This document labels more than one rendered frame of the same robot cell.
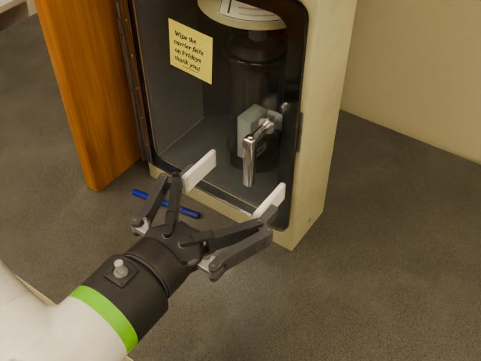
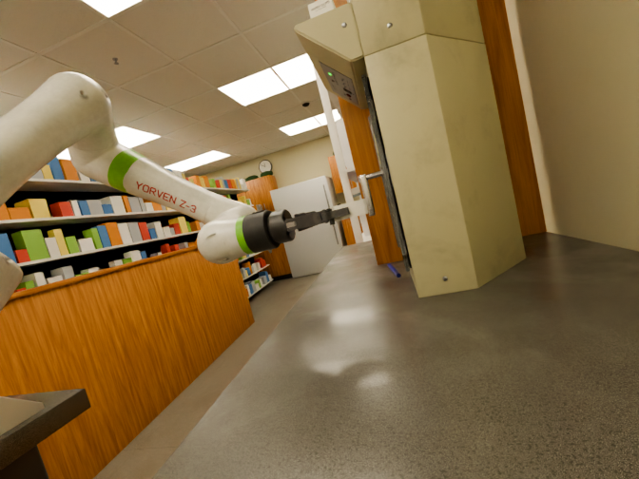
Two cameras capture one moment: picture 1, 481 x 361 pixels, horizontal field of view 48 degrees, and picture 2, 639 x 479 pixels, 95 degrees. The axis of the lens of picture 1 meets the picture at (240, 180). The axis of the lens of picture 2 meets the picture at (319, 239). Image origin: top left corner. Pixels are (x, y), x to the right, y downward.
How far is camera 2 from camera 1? 0.80 m
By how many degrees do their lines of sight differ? 72
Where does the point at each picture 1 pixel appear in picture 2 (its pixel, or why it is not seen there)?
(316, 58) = (380, 106)
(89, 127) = (373, 220)
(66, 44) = (359, 171)
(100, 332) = (231, 222)
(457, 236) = (621, 335)
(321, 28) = (377, 85)
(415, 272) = (498, 336)
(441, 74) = not seen: outside the picture
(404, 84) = not seen: outside the picture
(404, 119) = not seen: outside the picture
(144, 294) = (255, 219)
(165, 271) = (273, 217)
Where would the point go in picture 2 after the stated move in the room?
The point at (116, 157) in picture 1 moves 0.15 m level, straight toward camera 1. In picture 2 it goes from (393, 247) to (361, 260)
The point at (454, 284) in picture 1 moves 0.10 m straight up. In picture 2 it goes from (534, 359) to (517, 272)
